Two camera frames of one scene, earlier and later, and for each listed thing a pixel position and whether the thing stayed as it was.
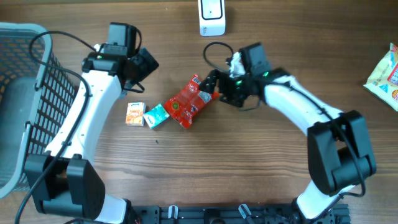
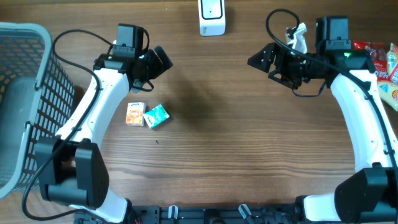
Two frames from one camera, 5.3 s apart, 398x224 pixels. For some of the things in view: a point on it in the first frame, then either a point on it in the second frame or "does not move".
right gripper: (215, 74) to (271, 50)
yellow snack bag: (383, 83) does not move
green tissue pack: (156, 116) does not move
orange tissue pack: (135, 114) does not move
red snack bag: (183, 107) to (377, 52)
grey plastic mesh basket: (37, 96) does not move
